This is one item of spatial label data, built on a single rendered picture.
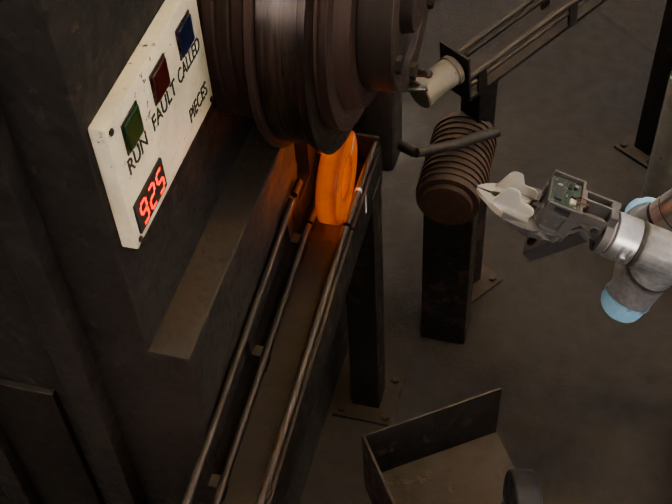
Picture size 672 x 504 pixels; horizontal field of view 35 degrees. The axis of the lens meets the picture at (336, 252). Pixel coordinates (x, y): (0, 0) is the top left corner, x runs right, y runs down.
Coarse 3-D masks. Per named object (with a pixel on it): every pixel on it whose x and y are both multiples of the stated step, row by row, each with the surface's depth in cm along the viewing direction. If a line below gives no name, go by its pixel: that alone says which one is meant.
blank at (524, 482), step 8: (512, 472) 137; (520, 472) 137; (528, 472) 137; (504, 480) 143; (512, 480) 135; (520, 480) 135; (528, 480) 135; (536, 480) 135; (504, 488) 143; (512, 488) 135; (520, 488) 133; (528, 488) 133; (536, 488) 133; (504, 496) 143; (512, 496) 135; (520, 496) 133; (528, 496) 133; (536, 496) 132
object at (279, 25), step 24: (264, 0) 124; (288, 0) 123; (312, 0) 124; (264, 24) 125; (288, 24) 124; (312, 24) 126; (264, 48) 127; (288, 48) 126; (264, 72) 129; (288, 72) 128; (312, 72) 130; (264, 96) 132; (288, 96) 131; (312, 96) 132; (288, 120) 135; (312, 120) 134; (312, 144) 138; (336, 144) 149
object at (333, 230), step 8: (360, 168) 184; (320, 224) 176; (328, 224) 176; (312, 232) 175; (320, 232) 175; (328, 232) 175; (336, 232) 175; (320, 240) 174; (328, 240) 174; (336, 240) 174
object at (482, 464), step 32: (416, 416) 144; (448, 416) 147; (480, 416) 150; (384, 448) 147; (416, 448) 150; (448, 448) 153; (480, 448) 153; (384, 480) 138; (416, 480) 150; (448, 480) 150; (480, 480) 150
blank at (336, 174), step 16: (352, 144) 172; (320, 160) 165; (336, 160) 165; (352, 160) 174; (320, 176) 165; (336, 176) 165; (352, 176) 176; (320, 192) 166; (336, 192) 166; (352, 192) 179; (320, 208) 167; (336, 208) 168; (336, 224) 171
